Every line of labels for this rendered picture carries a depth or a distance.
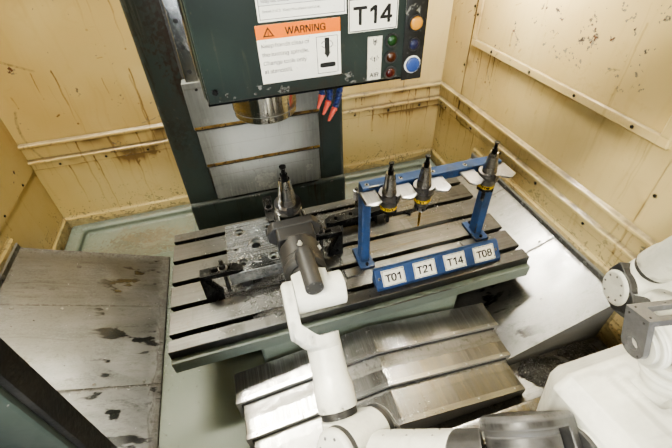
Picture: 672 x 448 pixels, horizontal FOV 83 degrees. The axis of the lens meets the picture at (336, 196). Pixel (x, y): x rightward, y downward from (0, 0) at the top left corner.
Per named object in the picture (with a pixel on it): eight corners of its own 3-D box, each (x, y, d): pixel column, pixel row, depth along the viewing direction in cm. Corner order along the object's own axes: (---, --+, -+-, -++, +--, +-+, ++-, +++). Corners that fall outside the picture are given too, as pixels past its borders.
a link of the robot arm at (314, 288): (332, 270, 84) (347, 312, 76) (284, 281, 82) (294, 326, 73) (331, 233, 77) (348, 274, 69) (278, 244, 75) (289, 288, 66)
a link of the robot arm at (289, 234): (317, 204, 87) (331, 239, 78) (319, 234, 93) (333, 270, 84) (262, 216, 85) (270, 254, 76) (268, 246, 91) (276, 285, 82)
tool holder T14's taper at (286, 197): (294, 193, 91) (291, 171, 87) (298, 205, 88) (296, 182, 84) (275, 198, 90) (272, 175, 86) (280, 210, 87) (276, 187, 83)
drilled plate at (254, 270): (320, 264, 127) (319, 253, 124) (232, 285, 122) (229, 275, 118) (305, 219, 145) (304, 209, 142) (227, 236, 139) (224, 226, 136)
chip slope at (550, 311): (593, 339, 138) (625, 294, 122) (416, 397, 124) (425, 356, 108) (462, 193, 205) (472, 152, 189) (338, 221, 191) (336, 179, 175)
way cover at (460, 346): (529, 396, 123) (544, 372, 113) (249, 495, 105) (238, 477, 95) (477, 318, 146) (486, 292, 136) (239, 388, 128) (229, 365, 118)
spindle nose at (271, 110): (286, 93, 106) (281, 49, 99) (305, 117, 95) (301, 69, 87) (228, 104, 101) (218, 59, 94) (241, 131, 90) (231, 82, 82)
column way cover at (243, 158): (324, 180, 170) (317, 66, 138) (215, 202, 161) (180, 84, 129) (321, 174, 174) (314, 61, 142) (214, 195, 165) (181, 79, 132)
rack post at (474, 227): (488, 238, 140) (509, 172, 121) (475, 242, 139) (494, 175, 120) (473, 221, 147) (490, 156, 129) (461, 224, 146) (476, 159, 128)
